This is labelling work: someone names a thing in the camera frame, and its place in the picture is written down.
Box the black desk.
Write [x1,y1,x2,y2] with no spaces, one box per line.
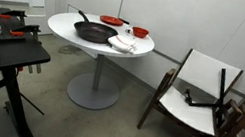
[0,5,62,137]

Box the red plate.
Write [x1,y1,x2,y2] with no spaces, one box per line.
[98,14,125,28]

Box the white towel red stripe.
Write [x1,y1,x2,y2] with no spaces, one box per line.
[106,32,140,56]

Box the black clamp orange handle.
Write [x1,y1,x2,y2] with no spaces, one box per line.
[3,20,51,76]
[0,5,29,26]

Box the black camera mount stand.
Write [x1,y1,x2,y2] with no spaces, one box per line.
[178,62,232,127]

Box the small dark metal object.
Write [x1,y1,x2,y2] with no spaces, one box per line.
[124,27,133,36]

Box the black frying pan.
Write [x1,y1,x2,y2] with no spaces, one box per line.
[71,9,122,47]

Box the red bowl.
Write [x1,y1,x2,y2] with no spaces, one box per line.
[130,26,151,40]

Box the small black object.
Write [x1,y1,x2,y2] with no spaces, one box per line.
[117,17,131,25]

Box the round white pedestal table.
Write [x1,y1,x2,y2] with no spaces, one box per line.
[33,6,159,120]

